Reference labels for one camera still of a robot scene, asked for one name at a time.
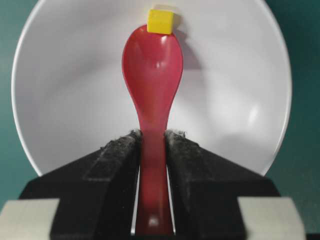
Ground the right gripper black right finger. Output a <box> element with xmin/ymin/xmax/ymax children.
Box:
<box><xmin>163</xmin><ymin>128</ymin><xmax>310</xmax><ymax>240</ymax></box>

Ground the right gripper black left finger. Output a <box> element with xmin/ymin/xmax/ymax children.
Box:
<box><xmin>0</xmin><ymin>128</ymin><xmax>143</xmax><ymax>240</ymax></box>

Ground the red plastic spoon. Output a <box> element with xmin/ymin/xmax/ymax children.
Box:
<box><xmin>122</xmin><ymin>25</ymin><xmax>184</xmax><ymax>236</ymax></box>

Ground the white bowl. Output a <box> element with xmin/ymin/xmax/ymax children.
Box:
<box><xmin>11</xmin><ymin>0</ymin><xmax>293</xmax><ymax>236</ymax></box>

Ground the yellow hexagonal prism block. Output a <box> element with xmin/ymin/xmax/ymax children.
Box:
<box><xmin>146</xmin><ymin>4</ymin><xmax>182</xmax><ymax>35</ymax></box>

